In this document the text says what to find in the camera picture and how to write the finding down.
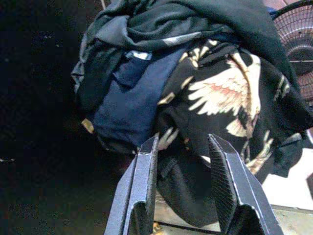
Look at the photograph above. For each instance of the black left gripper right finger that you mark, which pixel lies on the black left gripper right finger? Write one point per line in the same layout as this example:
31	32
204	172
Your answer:
234	183

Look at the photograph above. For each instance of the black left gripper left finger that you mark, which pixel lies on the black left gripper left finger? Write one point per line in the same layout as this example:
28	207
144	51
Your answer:
139	186

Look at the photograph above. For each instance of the navy blue garment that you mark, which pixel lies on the navy blue garment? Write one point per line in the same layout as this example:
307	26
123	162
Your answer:
132	102

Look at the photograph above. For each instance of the black crane print garment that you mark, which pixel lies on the black crane print garment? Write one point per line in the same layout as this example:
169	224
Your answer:
220	98

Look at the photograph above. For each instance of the grey garment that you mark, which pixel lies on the grey garment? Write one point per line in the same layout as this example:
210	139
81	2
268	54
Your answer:
97	44

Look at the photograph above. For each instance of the black electric fan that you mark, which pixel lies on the black electric fan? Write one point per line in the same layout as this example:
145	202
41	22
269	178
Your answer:
297	36

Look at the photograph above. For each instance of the dark green black garment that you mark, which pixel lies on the dark green black garment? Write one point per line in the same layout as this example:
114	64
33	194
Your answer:
195	22

